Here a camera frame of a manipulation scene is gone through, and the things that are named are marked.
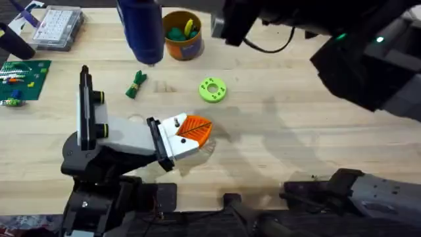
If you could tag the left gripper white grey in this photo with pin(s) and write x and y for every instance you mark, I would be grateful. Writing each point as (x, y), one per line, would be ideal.
(131, 136)

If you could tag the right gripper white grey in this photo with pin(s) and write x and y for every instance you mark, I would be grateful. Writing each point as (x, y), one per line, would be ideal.
(197, 5)

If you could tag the blue electric screwdriver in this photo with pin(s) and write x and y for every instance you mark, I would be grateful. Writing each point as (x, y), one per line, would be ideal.
(143, 33)

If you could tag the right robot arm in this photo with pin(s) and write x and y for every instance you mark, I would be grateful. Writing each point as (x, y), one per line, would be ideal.
(361, 66)

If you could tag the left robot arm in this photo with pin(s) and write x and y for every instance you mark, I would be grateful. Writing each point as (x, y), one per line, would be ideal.
(98, 204)

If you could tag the green vegetable toy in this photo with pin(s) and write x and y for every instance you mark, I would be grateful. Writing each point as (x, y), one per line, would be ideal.
(135, 86)

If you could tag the orange tub with toys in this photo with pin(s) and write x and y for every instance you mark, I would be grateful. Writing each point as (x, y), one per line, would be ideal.
(183, 39)

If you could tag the right wrist black upright plate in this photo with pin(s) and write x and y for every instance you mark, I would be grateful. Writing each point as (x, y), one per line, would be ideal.
(241, 19)

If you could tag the wrist black upright plate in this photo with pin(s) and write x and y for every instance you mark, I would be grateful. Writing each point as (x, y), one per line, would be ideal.
(87, 108)
(241, 19)

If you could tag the green disc with holes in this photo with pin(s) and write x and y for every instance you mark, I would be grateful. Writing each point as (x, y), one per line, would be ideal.
(205, 93)

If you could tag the left wrist black upright plate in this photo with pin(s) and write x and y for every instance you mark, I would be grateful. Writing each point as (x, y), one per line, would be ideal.
(87, 108)

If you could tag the clear plastic parts box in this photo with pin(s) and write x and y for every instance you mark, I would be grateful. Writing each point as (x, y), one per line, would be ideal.
(57, 28)

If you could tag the green board with toy blocks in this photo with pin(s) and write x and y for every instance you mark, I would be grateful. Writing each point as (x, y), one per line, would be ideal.
(23, 82)

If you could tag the white box with purple strip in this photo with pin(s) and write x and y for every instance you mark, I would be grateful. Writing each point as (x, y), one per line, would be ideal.
(23, 19)

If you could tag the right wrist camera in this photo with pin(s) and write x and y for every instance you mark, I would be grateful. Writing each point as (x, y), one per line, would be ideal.
(218, 27)

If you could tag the black rail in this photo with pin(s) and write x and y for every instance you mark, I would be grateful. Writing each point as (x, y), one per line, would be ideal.
(204, 227)

